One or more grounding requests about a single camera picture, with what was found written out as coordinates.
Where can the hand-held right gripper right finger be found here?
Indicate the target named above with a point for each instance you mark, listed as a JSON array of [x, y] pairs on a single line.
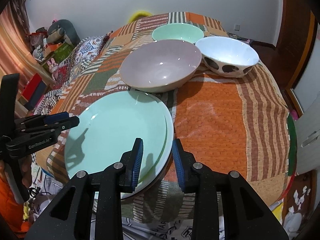
[[178, 165]]

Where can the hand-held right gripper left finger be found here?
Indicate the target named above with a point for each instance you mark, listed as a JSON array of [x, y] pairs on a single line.
[[137, 162]]

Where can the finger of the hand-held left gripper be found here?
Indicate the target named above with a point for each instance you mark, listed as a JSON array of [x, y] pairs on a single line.
[[67, 123], [58, 116]]

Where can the mint green plate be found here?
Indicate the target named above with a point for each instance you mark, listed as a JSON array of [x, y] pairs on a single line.
[[112, 135]]

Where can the pink bowl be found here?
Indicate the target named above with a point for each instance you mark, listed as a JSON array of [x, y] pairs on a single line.
[[160, 62]]

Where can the white spotted bowl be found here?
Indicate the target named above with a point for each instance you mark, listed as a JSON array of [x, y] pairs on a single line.
[[225, 50]]

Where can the mint green bowl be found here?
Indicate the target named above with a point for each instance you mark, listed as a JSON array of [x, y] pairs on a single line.
[[175, 32]]

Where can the person's left forearm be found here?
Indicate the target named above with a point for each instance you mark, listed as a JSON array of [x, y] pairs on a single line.
[[10, 205]]

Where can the person's left hand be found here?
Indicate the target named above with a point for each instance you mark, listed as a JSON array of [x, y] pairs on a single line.
[[26, 170]]

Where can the dark blue box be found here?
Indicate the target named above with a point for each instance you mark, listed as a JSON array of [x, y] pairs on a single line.
[[37, 96]]

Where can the red box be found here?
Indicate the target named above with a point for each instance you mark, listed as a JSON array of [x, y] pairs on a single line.
[[31, 85]]

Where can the pink bunny toy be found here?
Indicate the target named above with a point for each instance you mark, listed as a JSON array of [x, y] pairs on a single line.
[[53, 66]]

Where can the orange striped patchwork cloth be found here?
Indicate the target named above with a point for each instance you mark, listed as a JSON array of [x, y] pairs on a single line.
[[212, 117]]

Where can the green cardboard box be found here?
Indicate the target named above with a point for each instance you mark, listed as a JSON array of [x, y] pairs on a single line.
[[62, 51]]

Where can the patterned patchwork blanket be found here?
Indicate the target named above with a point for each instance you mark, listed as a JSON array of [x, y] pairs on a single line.
[[85, 50]]

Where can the orange patterned curtain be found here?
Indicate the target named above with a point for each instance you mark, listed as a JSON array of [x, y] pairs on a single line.
[[10, 42]]

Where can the grey plush toy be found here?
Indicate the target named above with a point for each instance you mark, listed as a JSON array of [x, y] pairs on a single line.
[[62, 25]]

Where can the green red hoop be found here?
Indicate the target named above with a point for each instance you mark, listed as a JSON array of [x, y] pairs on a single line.
[[291, 142]]

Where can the brown cartoon mat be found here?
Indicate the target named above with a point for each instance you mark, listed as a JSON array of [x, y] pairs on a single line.
[[297, 205]]

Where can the brown wooden door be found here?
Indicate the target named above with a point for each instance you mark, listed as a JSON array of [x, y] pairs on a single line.
[[292, 30]]

